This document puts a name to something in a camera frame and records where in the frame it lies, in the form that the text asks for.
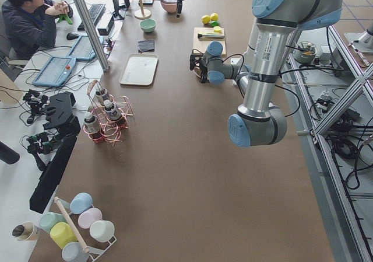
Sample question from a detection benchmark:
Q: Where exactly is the grey folded cloth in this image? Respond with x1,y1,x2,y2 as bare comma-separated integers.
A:
138,39,155,53

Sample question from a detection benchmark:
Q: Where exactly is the white cup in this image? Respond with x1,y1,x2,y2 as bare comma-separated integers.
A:
89,220,115,242

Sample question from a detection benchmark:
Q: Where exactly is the green ceramic bowl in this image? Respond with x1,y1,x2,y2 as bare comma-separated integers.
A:
139,19,156,33

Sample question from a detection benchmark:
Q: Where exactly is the blue teach pendant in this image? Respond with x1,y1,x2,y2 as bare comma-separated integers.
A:
32,57,76,87
68,36,96,61

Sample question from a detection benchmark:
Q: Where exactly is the yellow lemon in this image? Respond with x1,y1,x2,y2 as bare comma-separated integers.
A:
210,12,219,21
201,15,211,25

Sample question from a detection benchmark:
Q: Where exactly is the seated person dark jacket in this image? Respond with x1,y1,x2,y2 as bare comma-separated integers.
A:
2,0,73,60

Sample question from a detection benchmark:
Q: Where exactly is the green lime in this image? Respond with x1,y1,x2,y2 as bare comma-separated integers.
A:
209,20,220,27

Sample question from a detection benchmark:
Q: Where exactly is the aluminium frame rail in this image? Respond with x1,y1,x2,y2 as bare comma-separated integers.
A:
283,20,372,261

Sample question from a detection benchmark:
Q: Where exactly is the pink bowl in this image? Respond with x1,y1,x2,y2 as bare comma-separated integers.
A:
160,0,177,13

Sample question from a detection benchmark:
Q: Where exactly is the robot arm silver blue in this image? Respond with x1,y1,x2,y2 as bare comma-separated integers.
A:
199,0,342,147

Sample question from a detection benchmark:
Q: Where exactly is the mint green cup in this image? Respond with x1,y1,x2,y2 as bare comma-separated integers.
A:
39,212,66,233

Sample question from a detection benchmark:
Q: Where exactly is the pink cup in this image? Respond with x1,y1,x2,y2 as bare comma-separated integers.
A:
78,207,103,229

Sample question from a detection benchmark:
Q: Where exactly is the paper coffee cup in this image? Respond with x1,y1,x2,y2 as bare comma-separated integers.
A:
12,222,40,241

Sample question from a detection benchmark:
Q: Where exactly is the dark drink bottle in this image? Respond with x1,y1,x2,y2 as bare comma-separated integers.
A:
104,100,122,121
84,112,102,139
95,89,110,104

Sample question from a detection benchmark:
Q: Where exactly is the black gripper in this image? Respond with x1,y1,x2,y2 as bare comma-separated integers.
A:
189,49,207,83

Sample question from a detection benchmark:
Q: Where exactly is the green pot with utensils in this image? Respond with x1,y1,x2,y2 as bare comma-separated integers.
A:
293,41,317,64

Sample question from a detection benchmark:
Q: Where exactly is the black keyboard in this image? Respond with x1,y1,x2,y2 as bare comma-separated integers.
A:
89,4,105,26

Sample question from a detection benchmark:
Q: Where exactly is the white rabbit print tray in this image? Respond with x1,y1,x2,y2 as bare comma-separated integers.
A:
119,54,158,86

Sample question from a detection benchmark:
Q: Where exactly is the wooden cutting board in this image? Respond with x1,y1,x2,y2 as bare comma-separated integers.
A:
193,26,227,57

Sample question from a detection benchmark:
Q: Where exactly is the yellow cup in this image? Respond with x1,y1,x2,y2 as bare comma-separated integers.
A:
50,222,78,249

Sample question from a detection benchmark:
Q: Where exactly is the black computer mouse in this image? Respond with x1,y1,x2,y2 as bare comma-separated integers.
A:
66,32,80,40

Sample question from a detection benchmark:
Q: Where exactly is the grey blue cup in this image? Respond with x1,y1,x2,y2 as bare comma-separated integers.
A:
62,242,89,262

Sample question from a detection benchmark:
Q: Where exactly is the aluminium frame post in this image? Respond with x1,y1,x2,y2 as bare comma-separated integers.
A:
73,0,110,72

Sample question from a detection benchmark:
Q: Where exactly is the steel muddler rod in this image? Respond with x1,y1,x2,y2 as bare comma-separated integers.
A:
197,33,225,39

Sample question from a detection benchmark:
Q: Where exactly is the copper wire bottle rack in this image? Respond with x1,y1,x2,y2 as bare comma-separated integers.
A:
83,79,133,145

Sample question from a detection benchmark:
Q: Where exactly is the white wire cup rack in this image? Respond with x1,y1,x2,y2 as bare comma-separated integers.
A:
54,197,117,261

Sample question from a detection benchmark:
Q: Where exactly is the half cut lemon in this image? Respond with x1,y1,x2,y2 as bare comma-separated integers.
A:
213,26,221,34

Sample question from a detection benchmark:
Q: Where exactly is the wooden mug tree stand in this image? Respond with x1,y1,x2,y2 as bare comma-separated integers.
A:
134,0,152,20

